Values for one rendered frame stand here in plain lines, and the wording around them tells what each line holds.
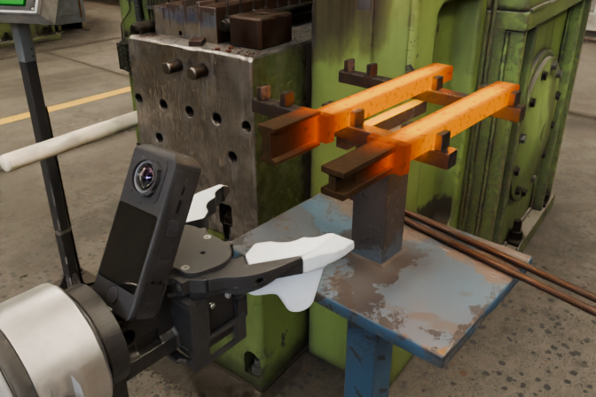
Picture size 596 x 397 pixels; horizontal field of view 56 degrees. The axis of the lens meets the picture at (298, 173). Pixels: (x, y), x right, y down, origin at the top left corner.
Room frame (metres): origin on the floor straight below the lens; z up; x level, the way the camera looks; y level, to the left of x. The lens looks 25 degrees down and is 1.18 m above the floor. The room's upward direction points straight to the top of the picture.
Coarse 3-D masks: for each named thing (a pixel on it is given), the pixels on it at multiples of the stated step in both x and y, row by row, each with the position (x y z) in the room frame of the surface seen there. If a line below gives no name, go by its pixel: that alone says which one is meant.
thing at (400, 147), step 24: (480, 96) 0.74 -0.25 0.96; (504, 96) 0.75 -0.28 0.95; (432, 120) 0.64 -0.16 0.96; (456, 120) 0.64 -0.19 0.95; (480, 120) 0.70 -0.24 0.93; (384, 144) 0.55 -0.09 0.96; (408, 144) 0.55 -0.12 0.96; (432, 144) 0.60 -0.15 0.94; (336, 168) 0.49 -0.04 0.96; (360, 168) 0.50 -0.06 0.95; (384, 168) 0.54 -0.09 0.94; (408, 168) 0.55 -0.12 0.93; (336, 192) 0.49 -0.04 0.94
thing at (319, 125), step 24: (432, 72) 0.86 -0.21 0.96; (360, 96) 0.74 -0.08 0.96; (384, 96) 0.74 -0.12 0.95; (408, 96) 0.79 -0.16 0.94; (288, 120) 0.61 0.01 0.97; (312, 120) 0.64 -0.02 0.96; (336, 120) 0.66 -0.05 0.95; (264, 144) 0.59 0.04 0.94; (288, 144) 0.61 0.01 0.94; (312, 144) 0.63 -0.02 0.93
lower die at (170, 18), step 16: (208, 0) 1.31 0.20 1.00; (224, 0) 1.35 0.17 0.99; (256, 0) 1.37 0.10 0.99; (272, 0) 1.42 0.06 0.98; (304, 0) 1.53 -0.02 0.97; (160, 16) 1.36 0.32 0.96; (176, 16) 1.32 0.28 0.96; (192, 16) 1.29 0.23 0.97; (208, 16) 1.27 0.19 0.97; (224, 16) 1.28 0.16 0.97; (304, 16) 1.53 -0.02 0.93; (160, 32) 1.36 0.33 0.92; (176, 32) 1.33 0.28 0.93; (192, 32) 1.30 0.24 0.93; (208, 32) 1.27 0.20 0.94; (224, 32) 1.27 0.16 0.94
